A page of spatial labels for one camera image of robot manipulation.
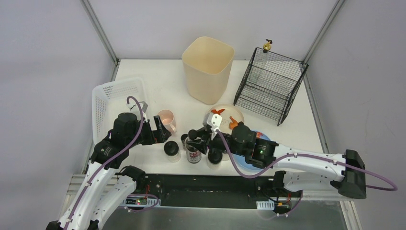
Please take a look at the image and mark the soy sauce bottle red label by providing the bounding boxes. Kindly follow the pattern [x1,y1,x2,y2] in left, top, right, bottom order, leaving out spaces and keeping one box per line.
[185,129,202,163]

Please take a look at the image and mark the clear glass bottle gold cap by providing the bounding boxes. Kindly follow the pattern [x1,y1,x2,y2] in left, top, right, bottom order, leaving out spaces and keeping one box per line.
[257,39,274,83]

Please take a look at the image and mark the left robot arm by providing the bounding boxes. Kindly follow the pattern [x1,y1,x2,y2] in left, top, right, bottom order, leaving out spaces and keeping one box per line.
[46,113,171,230]

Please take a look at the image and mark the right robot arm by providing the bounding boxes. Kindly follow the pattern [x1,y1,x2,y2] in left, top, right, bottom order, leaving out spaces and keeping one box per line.
[185,122,367,199]

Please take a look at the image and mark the pink mug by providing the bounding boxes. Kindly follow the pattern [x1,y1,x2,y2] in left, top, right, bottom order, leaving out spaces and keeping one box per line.
[158,109,177,134]

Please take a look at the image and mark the black lid jar middle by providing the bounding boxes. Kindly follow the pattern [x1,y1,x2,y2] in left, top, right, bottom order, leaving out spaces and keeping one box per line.
[207,149,223,170]

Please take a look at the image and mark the black lid jar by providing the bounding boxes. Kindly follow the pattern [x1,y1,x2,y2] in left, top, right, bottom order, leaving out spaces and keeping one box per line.
[164,141,181,162]
[207,149,223,170]

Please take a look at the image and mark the black lid jar left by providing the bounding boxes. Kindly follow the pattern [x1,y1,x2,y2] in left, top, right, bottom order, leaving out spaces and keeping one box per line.
[164,141,181,162]

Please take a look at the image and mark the small dark spice jar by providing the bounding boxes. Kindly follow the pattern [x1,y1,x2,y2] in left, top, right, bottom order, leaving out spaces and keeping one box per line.
[180,134,188,151]

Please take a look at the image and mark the orange food piece top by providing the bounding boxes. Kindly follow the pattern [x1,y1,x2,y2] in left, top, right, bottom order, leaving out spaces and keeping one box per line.
[211,109,225,115]

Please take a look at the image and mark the orange curved food piece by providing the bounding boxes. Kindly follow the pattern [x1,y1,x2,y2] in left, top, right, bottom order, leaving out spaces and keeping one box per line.
[229,116,240,130]

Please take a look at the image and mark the blue plate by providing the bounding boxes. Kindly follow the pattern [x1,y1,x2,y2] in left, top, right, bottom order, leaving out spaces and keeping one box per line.
[233,130,271,173]

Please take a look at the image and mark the beige plate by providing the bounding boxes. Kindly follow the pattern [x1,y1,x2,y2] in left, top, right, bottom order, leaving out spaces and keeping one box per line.
[206,104,245,134]

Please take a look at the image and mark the white plastic basket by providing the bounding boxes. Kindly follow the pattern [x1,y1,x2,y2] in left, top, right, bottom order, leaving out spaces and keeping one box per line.
[91,77,148,144]

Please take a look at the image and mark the beige plastic bin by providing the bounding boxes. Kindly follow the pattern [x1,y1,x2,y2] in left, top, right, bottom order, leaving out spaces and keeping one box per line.
[181,36,235,105]

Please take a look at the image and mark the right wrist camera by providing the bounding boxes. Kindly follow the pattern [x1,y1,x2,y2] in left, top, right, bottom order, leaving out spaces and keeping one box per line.
[203,112,222,137]

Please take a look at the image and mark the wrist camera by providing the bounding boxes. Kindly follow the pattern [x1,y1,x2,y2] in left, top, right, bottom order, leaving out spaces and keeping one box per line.
[126,101,149,121]
[203,112,222,137]

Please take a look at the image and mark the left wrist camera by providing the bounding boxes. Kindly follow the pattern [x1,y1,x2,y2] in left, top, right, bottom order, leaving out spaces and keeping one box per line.
[126,101,149,121]

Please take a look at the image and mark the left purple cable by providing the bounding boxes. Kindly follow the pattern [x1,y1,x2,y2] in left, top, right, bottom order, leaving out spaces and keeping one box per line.
[63,96,144,230]

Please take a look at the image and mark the black wire basket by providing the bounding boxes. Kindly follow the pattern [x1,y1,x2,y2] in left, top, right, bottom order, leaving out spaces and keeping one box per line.
[233,47,309,125]

